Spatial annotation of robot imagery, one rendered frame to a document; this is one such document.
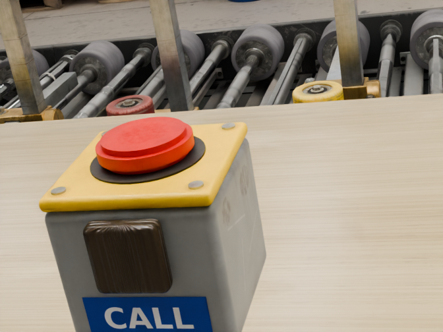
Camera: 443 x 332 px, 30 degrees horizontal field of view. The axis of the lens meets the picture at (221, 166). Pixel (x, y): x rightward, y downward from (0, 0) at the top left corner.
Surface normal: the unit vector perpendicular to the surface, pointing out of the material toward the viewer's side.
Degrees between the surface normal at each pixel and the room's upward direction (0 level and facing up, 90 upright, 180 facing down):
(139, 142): 0
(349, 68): 90
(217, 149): 0
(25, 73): 90
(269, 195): 0
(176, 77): 90
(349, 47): 90
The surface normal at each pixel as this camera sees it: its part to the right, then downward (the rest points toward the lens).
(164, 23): -0.22, 0.43
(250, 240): 0.96, -0.05
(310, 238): -0.16, -0.90
